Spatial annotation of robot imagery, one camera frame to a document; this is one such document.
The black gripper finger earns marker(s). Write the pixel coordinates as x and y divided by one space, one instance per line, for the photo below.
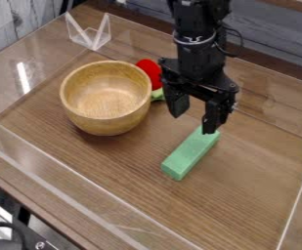
217 111
177 100

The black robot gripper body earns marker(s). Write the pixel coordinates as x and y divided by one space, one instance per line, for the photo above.
196 72

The green rectangular block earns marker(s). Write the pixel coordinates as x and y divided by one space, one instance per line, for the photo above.
180 162

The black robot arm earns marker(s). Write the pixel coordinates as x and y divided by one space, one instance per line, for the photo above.
198 22

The brown wooden bowl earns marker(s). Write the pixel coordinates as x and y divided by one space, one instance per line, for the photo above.
106 97

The red plush strawberry toy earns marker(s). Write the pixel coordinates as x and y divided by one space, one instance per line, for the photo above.
153 70

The clear acrylic corner bracket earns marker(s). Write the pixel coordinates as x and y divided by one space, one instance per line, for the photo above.
90 38

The clear acrylic tray wall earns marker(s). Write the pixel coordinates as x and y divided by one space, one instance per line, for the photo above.
98 220

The black table leg bracket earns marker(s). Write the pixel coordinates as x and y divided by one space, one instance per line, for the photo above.
41 236

